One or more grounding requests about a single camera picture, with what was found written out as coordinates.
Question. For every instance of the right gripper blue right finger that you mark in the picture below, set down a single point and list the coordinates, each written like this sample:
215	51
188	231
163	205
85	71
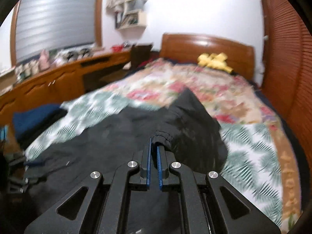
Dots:
164	159

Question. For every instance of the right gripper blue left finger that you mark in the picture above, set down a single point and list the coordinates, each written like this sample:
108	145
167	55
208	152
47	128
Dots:
145	167

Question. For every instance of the black zip jacket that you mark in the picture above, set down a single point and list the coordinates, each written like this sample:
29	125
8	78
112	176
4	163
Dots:
91	183

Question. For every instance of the floral and fern bedspread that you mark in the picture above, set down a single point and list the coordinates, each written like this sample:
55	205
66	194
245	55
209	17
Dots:
262	163

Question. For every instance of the dark wooden chair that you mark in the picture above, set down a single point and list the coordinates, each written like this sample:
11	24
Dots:
139	53

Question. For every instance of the long wooden desk cabinet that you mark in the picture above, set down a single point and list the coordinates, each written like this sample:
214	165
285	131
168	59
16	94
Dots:
56	85

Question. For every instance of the yellow plush toy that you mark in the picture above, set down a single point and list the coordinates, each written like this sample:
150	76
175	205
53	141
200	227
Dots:
214	61

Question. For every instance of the red bowl on desk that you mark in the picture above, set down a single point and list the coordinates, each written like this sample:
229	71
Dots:
117	48

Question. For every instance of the wooden bed headboard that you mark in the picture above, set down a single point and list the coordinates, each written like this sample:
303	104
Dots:
186	48

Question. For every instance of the folded navy blue garment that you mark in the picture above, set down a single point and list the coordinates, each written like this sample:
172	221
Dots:
31	124

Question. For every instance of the pink thermos jug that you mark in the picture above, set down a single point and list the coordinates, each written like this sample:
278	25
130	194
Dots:
44	63

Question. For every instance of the louvered wooden wardrobe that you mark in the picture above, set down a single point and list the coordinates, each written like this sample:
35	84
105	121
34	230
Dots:
287	77

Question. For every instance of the grey window roller blind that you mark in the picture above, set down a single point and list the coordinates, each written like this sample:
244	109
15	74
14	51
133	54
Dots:
53	24

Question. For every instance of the white wall shelf unit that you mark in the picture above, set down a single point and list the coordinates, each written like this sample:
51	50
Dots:
128	13

